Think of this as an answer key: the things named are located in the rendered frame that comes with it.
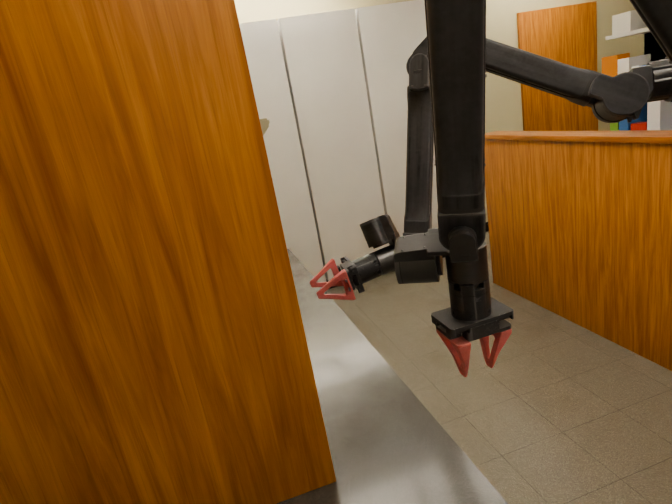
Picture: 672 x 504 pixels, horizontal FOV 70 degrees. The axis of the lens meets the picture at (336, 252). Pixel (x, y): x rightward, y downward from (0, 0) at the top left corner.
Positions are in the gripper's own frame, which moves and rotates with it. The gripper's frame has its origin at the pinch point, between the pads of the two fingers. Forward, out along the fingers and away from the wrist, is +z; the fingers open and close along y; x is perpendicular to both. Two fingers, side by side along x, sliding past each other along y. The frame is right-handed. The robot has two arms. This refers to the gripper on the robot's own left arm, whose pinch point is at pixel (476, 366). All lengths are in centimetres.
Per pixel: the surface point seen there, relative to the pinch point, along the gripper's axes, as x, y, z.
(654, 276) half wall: -109, -163, 65
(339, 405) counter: -24.6, 17.2, 16.3
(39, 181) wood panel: -6, 50, -39
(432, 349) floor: -183, -77, 113
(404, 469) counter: -2.6, 13.0, 16.0
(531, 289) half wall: -201, -164, 103
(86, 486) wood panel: -6, 57, 2
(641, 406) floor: -85, -130, 111
